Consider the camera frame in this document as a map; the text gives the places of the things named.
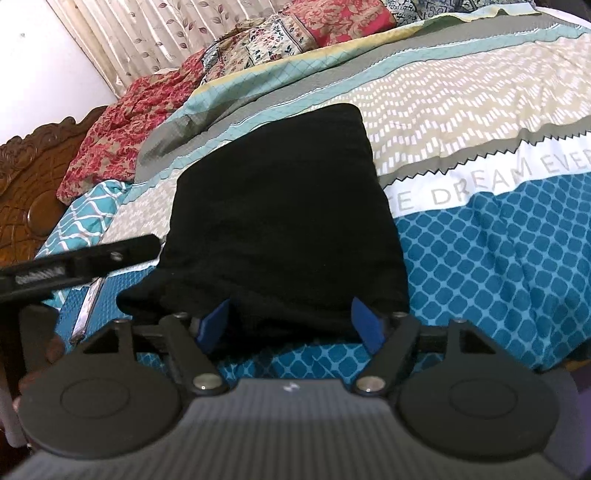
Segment black smartphone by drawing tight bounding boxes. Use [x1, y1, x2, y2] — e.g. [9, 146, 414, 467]
[69, 278, 105, 346]

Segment teal white patterned pillow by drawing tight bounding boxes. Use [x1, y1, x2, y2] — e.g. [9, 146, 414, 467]
[35, 180, 131, 258]

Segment carved wooden headboard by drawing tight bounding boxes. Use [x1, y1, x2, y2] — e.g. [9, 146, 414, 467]
[0, 107, 105, 267]

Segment black pants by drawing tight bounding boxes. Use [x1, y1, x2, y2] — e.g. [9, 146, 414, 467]
[116, 104, 410, 362]

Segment person's left hand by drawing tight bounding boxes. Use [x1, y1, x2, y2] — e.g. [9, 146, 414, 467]
[12, 334, 65, 412]

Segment patterned teal beige bedsheet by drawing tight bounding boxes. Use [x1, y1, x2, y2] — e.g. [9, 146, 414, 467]
[34, 4, 591, 384]

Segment beige leaf print curtain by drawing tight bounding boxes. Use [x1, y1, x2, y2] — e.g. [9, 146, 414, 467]
[49, 0, 286, 97]

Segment red floral patchwork quilt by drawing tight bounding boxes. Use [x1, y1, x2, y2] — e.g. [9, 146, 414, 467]
[56, 0, 541, 206]

